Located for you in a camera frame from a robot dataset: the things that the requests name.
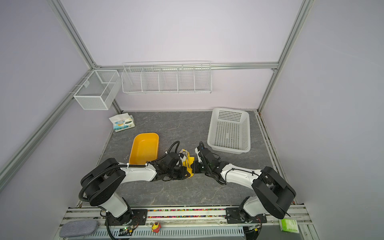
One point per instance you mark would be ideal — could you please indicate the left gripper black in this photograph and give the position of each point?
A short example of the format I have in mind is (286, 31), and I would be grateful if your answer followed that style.
(183, 170)

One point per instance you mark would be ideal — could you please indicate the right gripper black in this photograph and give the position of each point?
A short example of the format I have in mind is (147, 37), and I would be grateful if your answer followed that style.
(196, 167)

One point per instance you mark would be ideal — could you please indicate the yellow paper napkin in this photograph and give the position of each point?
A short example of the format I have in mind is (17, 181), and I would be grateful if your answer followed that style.
(187, 162)

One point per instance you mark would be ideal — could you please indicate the white perforated plastic basket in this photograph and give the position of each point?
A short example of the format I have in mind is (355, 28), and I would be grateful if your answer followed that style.
(229, 131)

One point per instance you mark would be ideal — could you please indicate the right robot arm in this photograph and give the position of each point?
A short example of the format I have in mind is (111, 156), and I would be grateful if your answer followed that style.
(273, 194)

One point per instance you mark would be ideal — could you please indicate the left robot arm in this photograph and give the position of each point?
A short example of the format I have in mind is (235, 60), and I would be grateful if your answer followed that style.
(100, 185)

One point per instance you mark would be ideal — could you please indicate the orange plastic tray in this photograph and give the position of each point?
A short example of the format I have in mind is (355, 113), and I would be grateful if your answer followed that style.
(145, 149)

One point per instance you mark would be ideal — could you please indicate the red emergency stop button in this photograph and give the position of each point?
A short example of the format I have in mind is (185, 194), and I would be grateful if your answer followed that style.
(156, 227)

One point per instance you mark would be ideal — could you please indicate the tissue pack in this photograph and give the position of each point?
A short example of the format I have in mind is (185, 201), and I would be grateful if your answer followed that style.
(122, 122)

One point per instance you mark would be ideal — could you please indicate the grey cloth pad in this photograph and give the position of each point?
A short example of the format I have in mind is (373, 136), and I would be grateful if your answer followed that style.
(78, 228)

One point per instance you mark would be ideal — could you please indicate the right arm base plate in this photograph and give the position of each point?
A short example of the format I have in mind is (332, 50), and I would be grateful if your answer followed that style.
(236, 216)

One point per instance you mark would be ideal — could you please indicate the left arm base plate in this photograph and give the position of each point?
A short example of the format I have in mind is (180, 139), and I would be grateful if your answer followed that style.
(132, 217)

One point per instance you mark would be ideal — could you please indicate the white wire shelf basket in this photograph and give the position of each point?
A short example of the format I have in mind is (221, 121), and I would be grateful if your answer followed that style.
(167, 77)

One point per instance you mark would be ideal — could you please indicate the white mesh wall box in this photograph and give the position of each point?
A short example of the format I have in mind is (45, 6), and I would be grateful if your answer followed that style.
(99, 90)

